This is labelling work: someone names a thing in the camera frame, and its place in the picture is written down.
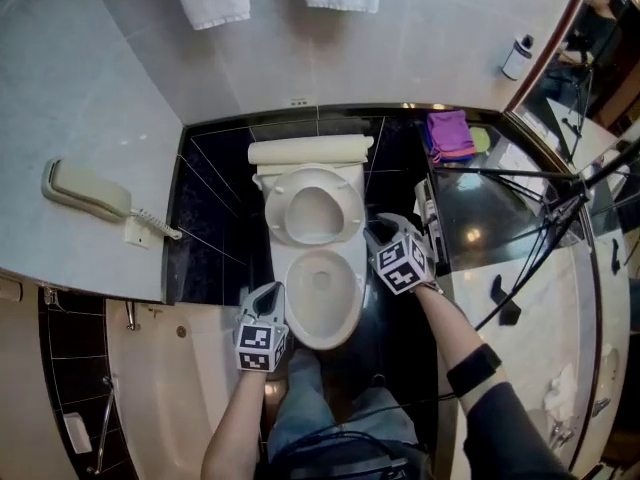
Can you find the white soap dish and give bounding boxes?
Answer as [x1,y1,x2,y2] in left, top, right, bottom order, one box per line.
[63,411,93,454]

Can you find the person's left forearm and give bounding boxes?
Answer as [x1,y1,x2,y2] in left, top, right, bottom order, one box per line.
[199,367,269,480]

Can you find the blue cloth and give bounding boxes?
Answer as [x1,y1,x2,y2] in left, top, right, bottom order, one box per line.
[424,121,477,164]

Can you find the marble vanity counter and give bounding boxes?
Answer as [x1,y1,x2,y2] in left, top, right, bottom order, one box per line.
[429,112,631,480]

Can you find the person's legs in blue jeans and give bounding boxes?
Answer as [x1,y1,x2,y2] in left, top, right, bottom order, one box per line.
[267,350,419,469]

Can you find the person's right forearm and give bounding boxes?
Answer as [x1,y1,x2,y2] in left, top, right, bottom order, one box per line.
[410,281,576,480]

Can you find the black wristband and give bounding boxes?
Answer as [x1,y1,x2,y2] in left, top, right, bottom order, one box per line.
[446,343,503,398]

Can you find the white bathtub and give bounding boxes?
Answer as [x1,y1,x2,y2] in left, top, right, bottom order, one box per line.
[104,287,281,480]

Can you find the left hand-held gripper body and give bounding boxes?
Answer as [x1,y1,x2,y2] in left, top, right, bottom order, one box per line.
[234,316,291,374]

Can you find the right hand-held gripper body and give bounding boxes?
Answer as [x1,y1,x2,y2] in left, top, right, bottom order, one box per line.
[367,232,436,296]

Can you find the white bottle in wall holder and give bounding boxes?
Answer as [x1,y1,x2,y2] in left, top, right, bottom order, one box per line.
[500,34,535,82]

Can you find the black stand on counter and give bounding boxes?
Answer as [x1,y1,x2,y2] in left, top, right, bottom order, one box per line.
[490,273,523,327]

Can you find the white phone wall plate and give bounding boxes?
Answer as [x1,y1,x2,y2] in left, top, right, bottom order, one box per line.
[123,215,154,250]

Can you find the white toilet bowl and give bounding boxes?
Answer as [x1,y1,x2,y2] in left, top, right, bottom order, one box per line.
[251,161,370,352]

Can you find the beige wall telephone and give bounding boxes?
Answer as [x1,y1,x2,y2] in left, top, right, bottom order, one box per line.
[41,157,134,224]

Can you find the black waist-worn device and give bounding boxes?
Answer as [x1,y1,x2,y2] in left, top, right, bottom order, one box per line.
[279,432,431,480]

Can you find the wood-framed mirror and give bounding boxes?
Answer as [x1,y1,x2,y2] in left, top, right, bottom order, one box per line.
[504,0,640,169]

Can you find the rolled cream bath mat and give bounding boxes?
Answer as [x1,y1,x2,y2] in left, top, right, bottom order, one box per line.
[247,133,375,167]

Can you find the purple cloth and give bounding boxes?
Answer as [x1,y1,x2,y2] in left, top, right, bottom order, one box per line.
[425,109,477,164]

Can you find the chrome toilet paper holder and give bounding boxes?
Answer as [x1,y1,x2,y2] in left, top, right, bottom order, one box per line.
[413,177,442,269]

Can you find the white folded card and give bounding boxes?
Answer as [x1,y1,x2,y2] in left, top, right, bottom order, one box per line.
[492,137,546,170]

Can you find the white toilet lid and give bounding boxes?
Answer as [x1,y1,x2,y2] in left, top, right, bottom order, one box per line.
[287,185,346,243]

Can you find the black tripod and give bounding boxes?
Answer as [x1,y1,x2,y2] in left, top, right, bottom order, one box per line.
[432,140,640,332]

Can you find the white toilet seat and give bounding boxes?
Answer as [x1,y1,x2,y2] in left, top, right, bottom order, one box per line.
[263,163,366,246]

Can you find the chrome sink faucet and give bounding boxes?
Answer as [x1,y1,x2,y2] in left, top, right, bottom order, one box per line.
[547,397,611,449]

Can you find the chrome grab bar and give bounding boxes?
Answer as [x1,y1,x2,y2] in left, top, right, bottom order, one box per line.
[87,375,117,475]

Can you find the crumpled white tissue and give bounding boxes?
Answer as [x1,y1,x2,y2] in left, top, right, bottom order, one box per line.
[543,362,579,419]

